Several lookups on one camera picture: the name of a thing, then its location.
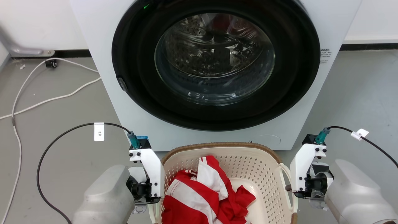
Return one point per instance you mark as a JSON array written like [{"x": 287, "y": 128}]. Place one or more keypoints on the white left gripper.
[{"x": 154, "y": 174}]

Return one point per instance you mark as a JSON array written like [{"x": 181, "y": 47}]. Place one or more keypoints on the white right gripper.
[{"x": 300, "y": 168}]

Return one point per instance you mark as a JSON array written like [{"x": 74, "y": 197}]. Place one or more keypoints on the beige perforated laundry basket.
[{"x": 264, "y": 174}]

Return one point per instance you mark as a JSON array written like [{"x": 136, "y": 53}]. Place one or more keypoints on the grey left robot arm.
[{"x": 105, "y": 196}]

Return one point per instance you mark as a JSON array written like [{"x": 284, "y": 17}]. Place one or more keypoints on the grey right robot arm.
[{"x": 357, "y": 193}]

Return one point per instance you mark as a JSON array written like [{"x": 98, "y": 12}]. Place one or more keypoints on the red and white garment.
[{"x": 189, "y": 199}]

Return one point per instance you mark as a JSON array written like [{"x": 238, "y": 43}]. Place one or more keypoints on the round white filter cover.
[{"x": 270, "y": 140}]

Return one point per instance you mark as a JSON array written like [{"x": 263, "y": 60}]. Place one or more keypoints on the black round washer door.
[{"x": 140, "y": 93}]

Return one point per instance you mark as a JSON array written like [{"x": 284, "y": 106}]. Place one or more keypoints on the black washer door latch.
[{"x": 121, "y": 83}]

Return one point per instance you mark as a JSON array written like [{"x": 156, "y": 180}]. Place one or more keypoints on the white front-load washing machine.
[{"x": 102, "y": 62}]

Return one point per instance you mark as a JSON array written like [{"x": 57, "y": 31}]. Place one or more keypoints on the printed sticker on washer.
[{"x": 325, "y": 56}]

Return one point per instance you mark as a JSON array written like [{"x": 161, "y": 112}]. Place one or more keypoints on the small black floor block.
[{"x": 51, "y": 63}]

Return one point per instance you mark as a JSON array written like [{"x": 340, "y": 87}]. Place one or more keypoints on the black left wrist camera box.
[{"x": 143, "y": 142}]

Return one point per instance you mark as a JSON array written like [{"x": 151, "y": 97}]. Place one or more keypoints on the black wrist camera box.
[
  {"x": 311, "y": 139},
  {"x": 143, "y": 142}
]

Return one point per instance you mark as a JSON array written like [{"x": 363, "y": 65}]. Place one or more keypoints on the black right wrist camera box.
[{"x": 311, "y": 139}]

